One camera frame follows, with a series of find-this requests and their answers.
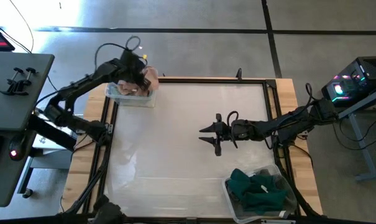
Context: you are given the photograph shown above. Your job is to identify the peach towel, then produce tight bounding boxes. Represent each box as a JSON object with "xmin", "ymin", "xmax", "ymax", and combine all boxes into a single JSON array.
[{"xmin": 116, "ymin": 65, "xmax": 160, "ymax": 98}]

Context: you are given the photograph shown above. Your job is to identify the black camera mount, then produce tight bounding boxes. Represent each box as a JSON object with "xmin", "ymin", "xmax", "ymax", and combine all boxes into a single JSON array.
[{"xmin": 93, "ymin": 194, "xmax": 128, "ymax": 224}]

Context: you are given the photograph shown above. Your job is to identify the black computer rgb lights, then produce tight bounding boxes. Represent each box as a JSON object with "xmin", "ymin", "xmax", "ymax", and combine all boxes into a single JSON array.
[{"xmin": 321, "ymin": 55, "xmax": 376, "ymax": 108}]

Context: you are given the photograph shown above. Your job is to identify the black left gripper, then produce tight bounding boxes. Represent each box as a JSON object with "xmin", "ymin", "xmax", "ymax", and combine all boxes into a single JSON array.
[{"xmin": 119, "ymin": 49, "xmax": 152, "ymax": 92}]

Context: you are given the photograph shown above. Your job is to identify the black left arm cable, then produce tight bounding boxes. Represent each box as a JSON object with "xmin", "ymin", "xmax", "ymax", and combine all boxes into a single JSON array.
[{"xmin": 94, "ymin": 35, "xmax": 142, "ymax": 71}]

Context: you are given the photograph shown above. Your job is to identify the dark gray towel beige label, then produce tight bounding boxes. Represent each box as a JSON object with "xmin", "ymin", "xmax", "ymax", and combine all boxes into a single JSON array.
[{"xmin": 258, "ymin": 167, "xmax": 298, "ymax": 215}]

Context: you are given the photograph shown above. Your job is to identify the gray desk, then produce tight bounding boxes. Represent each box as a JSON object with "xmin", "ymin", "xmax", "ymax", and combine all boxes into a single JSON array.
[{"xmin": 0, "ymin": 51, "xmax": 55, "ymax": 208}]

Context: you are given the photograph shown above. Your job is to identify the gray metal stand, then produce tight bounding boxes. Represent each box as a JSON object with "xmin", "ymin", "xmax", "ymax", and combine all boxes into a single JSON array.
[{"xmin": 338, "ymin": 86, "xmax": 376, "ymax": 182}]

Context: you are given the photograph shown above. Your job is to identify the clear plastic bin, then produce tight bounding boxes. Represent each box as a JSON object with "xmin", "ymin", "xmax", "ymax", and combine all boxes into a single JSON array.
[
  {"xmin": 104, "ymin": 81, "xmax": 157, "ymax": 109},
  {"xmin": 221, "ymin": 164, "xmax": 299, "ymax": 224}
]

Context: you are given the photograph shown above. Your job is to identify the dark teal towel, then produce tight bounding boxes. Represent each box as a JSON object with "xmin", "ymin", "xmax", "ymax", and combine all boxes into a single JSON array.
[{"xmin": 226, "ymin": 167, "xmax": 290, "ymax": 216}]

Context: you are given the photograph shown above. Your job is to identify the black table frame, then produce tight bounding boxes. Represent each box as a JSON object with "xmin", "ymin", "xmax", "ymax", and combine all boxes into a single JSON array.
[{"xmin": 81, "ymin": 77, "xmax": 324, "ymax": 218}]

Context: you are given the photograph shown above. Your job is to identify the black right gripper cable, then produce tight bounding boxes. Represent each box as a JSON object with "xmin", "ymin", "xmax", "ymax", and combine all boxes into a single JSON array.
[{"xmin": 226, "ymin": 110, "xmax": 240, "ymax": 149}]

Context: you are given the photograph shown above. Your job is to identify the black mouse red light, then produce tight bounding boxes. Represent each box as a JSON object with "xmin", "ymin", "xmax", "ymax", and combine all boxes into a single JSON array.
[{"xmin": 8, "ymin": 133, "xmax": 29, "ymax": 162}]

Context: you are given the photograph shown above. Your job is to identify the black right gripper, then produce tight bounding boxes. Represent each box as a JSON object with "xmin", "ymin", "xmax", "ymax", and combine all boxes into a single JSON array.
[{"xmin": 198, "ymin": 113, "xmax": 251, "ymax": 157}]

